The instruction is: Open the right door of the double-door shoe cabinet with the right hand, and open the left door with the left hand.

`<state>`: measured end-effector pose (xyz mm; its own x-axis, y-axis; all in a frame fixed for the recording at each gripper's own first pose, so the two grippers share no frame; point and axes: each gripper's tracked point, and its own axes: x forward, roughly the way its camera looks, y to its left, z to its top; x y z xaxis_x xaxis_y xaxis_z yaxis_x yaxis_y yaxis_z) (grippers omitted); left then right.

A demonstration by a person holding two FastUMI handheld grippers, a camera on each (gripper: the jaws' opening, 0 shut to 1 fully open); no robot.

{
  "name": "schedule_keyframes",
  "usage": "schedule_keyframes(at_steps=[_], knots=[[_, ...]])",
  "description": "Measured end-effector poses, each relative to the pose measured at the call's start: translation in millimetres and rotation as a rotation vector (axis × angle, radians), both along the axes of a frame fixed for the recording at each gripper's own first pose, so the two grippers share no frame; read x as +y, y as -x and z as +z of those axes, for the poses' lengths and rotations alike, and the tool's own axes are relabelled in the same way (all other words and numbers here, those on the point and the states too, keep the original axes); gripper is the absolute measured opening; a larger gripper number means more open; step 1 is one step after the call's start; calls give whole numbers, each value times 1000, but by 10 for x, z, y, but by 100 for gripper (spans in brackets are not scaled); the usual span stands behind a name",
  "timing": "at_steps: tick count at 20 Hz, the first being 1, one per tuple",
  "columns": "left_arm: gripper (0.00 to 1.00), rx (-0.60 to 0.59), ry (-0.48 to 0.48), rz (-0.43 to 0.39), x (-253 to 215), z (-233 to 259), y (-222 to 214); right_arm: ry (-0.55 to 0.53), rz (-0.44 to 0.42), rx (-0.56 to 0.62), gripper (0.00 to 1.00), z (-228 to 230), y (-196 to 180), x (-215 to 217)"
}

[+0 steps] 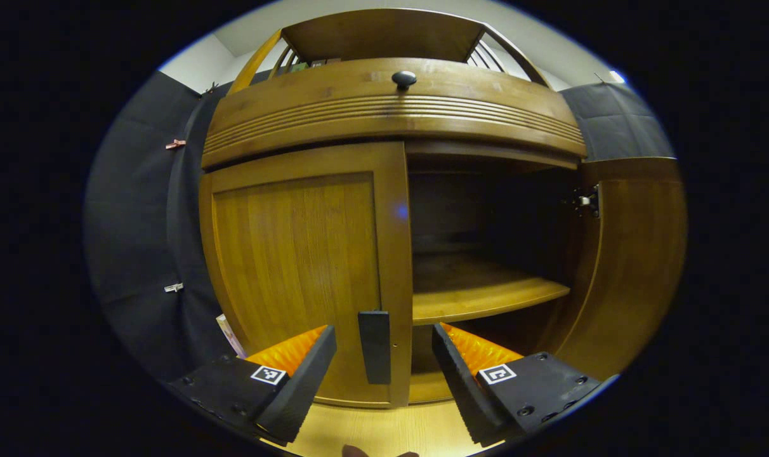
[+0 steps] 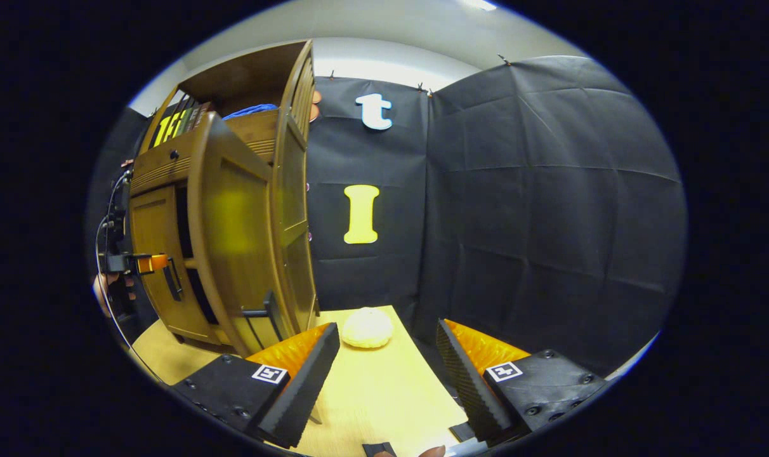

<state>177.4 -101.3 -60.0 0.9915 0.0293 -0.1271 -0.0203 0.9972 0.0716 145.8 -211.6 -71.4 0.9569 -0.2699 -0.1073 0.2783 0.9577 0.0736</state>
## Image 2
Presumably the pale round bun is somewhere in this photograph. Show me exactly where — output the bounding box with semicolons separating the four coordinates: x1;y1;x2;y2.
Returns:
340;307;395;349

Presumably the black door handle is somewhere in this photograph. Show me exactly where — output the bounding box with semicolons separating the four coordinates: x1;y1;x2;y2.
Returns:
164;257;184;303
242;291;285;347

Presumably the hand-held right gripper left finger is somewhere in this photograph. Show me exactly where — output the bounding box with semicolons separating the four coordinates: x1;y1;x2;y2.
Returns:
169;322;341;449

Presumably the wooden double-door shoe cabinet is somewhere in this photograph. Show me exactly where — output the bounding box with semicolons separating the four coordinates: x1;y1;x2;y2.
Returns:
128;39;320;357

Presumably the thin black cable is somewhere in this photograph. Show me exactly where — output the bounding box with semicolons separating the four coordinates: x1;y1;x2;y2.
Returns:
95;169;166;385

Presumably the wooden shoe cabinet door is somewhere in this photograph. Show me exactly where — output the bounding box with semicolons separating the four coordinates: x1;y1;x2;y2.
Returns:
129;184;223;347
188;112;296;357

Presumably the blue folded towel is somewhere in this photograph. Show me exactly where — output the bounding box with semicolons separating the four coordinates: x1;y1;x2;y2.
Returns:
223;103;279;121

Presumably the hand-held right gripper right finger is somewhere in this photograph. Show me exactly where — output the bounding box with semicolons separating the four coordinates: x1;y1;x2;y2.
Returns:
437;319;614;445

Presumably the ribbed wooden cabinet drawer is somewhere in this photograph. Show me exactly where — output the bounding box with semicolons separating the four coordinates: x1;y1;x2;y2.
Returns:
131;111;280;197

